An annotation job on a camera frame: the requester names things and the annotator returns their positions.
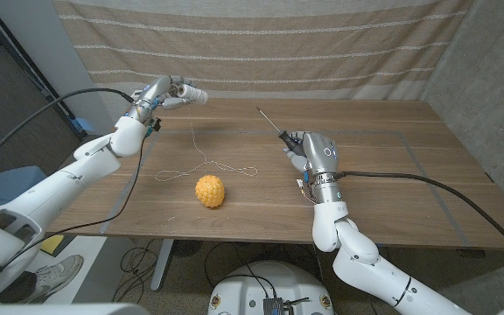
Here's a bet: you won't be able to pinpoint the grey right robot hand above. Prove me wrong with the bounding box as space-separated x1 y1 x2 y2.
284 130 340 177

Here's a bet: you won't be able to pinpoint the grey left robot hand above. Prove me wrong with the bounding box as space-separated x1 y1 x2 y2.
125 75 192 125

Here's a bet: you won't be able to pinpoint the black blue handled screwdriver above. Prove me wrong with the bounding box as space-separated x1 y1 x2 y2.
255 107 305 158

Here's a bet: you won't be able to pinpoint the white string spool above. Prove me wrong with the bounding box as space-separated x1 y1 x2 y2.
177 84 209 106

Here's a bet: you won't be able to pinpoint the white string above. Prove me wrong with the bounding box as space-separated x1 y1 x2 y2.
154 104 259 183

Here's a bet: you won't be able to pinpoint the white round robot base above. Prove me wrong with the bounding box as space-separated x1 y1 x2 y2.
207 261 335 315

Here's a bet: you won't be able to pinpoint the yellow bumpy ball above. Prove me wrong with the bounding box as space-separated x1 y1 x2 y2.
194 174 226 209

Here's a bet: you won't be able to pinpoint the beige striped backdrop cloth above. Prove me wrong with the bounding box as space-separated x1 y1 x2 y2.
52 0 474 102

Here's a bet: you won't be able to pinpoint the grey tape outline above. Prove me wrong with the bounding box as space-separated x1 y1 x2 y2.
98 129 470 246

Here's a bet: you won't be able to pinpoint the blue padded seat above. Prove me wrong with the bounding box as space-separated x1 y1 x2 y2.
0 164 47 214

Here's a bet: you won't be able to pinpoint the yellow floor item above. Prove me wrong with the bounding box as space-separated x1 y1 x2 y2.
39 234 66 256

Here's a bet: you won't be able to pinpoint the grey sneaker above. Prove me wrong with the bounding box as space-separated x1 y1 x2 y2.
28 254 85 304

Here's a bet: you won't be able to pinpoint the thin black left wrist cable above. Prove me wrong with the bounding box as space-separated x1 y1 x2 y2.
0 126 149 272

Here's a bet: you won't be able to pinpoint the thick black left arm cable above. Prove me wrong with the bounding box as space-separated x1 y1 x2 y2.
0 87 136 172

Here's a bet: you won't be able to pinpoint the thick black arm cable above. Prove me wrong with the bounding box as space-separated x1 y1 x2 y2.
0 87 136 172
334 171 504 264

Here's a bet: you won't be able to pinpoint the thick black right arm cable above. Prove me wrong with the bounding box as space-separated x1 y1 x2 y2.
334 171 504 264

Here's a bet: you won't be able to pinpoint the tangled black floor cables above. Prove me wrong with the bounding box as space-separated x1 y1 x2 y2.
111 238 170 304

